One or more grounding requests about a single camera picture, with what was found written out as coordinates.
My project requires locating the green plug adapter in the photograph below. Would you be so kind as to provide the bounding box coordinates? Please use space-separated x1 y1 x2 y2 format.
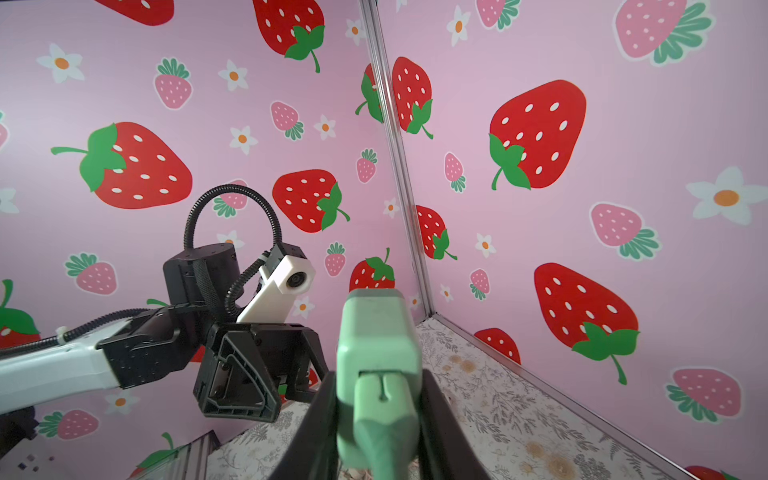
336 289 422 479

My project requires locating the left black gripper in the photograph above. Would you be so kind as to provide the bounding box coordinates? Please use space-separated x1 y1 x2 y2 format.
193 323 328 423

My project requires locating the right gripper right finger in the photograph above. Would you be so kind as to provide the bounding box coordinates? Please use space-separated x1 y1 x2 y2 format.
418 369 489 480

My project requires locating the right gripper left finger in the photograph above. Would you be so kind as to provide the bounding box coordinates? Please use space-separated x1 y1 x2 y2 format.
268 372 339 480

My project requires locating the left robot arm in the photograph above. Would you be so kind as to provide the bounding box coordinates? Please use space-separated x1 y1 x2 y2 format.
1 184 328 452

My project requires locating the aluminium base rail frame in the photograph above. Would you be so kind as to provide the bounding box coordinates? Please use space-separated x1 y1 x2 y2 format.
129 430 220 480

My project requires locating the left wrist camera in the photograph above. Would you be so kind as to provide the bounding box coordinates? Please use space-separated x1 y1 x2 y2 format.
236 242 316 324

